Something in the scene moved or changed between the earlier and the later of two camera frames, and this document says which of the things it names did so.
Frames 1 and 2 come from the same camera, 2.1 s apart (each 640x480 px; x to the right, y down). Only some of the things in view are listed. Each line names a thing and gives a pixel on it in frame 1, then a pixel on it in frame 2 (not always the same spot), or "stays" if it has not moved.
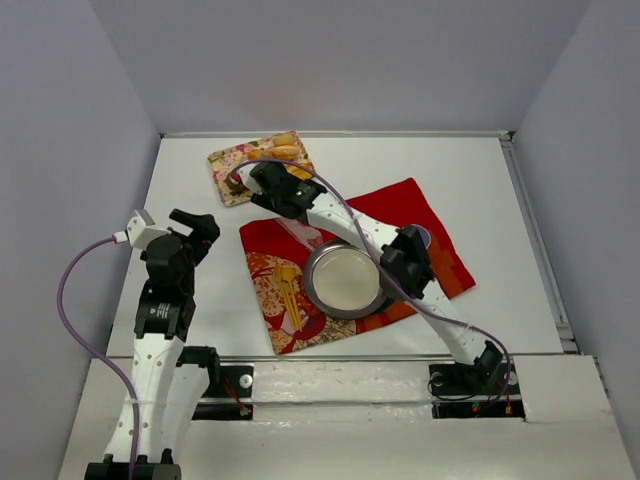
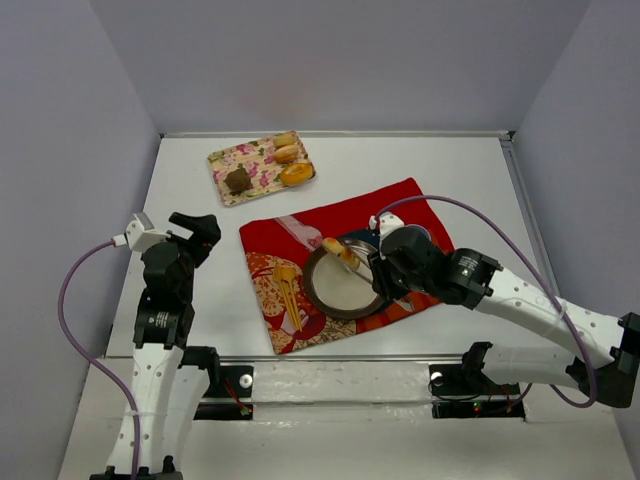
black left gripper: (198, 229) stays
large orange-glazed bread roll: (259, 154) -> (341, 250)
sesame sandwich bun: (286, 152) stays
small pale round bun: (284, 139) stays
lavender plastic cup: (424, 235) stays
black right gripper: (261, 176) -> (382, 279)
